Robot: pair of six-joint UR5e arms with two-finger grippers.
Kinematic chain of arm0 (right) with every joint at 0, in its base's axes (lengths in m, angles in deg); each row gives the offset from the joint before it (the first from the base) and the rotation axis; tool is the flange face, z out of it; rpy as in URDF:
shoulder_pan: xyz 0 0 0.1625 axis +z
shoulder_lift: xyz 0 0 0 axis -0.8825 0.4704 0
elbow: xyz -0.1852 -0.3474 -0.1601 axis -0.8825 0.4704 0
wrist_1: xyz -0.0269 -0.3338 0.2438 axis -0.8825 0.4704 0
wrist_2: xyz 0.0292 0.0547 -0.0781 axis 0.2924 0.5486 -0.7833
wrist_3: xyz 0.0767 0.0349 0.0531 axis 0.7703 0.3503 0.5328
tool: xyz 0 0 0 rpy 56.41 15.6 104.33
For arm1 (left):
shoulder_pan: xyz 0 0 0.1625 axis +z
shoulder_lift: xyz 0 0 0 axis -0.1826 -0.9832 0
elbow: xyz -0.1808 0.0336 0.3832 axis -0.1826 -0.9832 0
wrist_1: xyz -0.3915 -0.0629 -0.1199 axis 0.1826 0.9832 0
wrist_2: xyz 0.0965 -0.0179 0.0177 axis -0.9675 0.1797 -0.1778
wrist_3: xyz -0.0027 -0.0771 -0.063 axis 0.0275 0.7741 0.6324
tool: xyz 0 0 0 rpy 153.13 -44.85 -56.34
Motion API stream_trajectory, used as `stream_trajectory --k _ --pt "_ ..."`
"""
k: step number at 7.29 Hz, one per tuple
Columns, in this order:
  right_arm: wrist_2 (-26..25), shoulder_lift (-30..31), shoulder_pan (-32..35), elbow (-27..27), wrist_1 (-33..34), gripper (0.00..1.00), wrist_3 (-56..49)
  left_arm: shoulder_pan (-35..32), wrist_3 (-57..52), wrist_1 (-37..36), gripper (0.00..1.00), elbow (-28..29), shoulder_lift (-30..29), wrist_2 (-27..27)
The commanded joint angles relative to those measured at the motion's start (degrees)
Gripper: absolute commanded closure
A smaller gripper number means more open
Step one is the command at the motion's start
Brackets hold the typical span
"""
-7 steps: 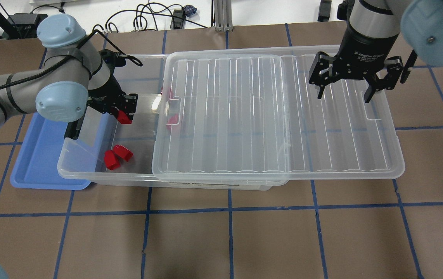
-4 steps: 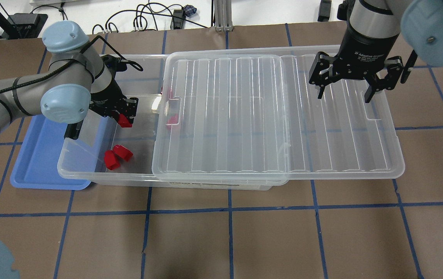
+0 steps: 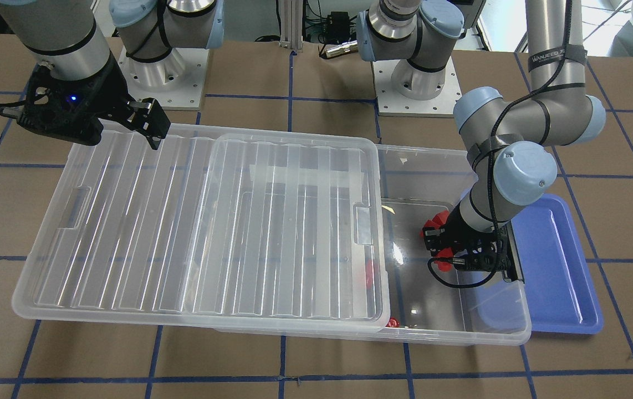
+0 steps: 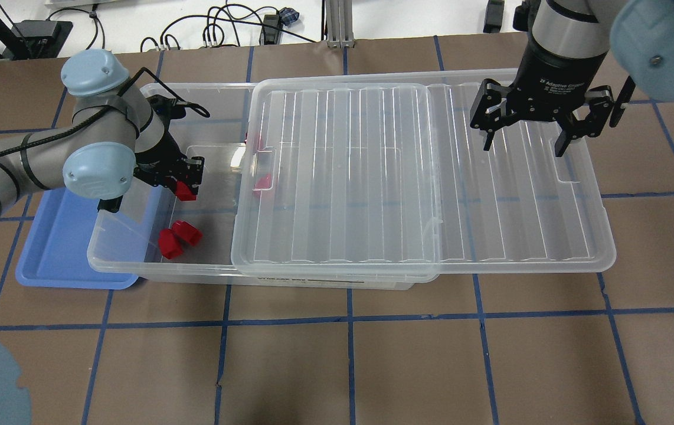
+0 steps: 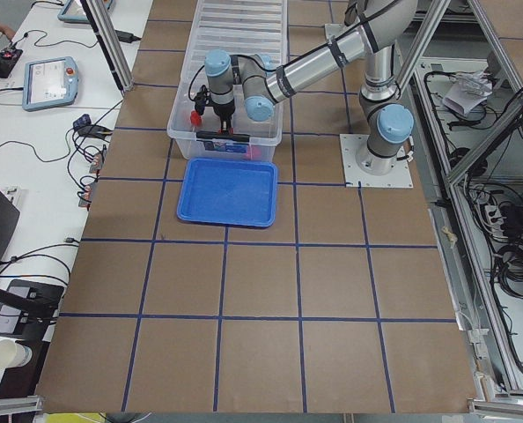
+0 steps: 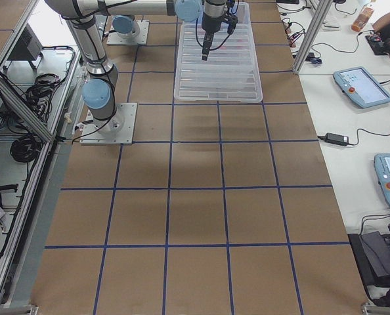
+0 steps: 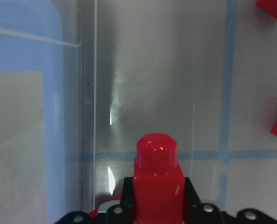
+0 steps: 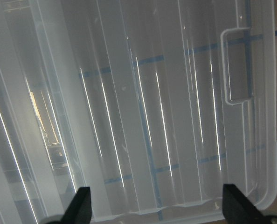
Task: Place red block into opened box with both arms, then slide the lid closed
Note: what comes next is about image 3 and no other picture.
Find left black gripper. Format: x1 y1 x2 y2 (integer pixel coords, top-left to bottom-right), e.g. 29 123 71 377
423 220 508 273

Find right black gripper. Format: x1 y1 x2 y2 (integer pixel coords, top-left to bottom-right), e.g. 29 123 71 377
17 54 171 151

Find red block from tray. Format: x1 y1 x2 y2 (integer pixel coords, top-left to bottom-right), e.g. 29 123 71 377
432 256 453 272

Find clear plastic box lid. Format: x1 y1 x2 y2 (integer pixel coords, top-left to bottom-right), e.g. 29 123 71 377
12 123 391 336

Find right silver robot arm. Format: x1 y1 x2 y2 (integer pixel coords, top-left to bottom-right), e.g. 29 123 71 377
0 1 224 151

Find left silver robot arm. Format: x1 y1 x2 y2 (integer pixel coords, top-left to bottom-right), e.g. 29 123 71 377
355 1 605 277

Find red block in box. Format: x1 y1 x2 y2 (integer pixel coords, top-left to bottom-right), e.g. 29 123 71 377
432 209 450 225
363 259 376 290
386 316 402 328
420 216 444 238

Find clear plastic storage box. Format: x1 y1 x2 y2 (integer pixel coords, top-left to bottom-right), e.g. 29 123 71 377
214 143 532 347

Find blue plastic tray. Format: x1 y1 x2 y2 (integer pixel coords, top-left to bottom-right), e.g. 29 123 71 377
461 190 604 335

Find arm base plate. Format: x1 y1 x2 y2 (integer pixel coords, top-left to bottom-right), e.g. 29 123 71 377
118 48 210 111
371 58 462 118

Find black box latch handle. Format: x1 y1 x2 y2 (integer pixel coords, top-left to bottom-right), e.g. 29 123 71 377
502 222 525 283

